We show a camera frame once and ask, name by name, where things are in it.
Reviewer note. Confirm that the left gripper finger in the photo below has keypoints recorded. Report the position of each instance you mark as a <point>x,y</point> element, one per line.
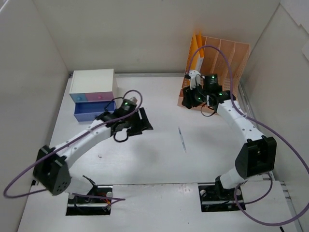
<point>145,124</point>
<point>134,132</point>

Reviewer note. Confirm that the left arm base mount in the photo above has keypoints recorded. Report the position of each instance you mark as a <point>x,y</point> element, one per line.
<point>80,206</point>

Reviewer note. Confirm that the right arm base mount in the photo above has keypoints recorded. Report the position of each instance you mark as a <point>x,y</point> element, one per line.
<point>212,200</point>

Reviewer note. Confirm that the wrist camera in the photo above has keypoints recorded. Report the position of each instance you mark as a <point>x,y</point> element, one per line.
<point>194,77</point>
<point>133,99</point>

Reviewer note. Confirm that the blue clear pen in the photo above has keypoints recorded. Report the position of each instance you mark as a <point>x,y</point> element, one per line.
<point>182,139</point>

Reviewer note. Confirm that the white drawer box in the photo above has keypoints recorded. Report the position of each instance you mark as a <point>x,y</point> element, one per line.
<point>89,81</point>

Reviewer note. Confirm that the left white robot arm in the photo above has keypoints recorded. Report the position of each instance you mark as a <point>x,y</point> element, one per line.
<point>54,163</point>

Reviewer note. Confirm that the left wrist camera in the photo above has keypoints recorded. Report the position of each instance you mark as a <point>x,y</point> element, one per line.
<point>133,99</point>

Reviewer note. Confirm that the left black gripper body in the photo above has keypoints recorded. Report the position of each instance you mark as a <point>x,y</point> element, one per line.
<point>136,121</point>

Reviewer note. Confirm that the dark blue drawer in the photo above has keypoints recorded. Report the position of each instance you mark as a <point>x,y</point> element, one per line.
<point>88,111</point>

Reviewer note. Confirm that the orange folder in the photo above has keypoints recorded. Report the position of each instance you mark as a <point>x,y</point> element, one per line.
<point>196,53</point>

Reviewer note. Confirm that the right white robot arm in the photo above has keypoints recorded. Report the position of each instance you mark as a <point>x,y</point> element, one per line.
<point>257,152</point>

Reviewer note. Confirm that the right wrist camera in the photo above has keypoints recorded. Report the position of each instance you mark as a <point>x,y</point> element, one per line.
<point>194,77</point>

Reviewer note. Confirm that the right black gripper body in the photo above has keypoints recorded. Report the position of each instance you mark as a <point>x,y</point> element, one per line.
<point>189,95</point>

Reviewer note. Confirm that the pink drawer with knob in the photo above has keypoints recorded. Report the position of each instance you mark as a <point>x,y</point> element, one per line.
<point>99,96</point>

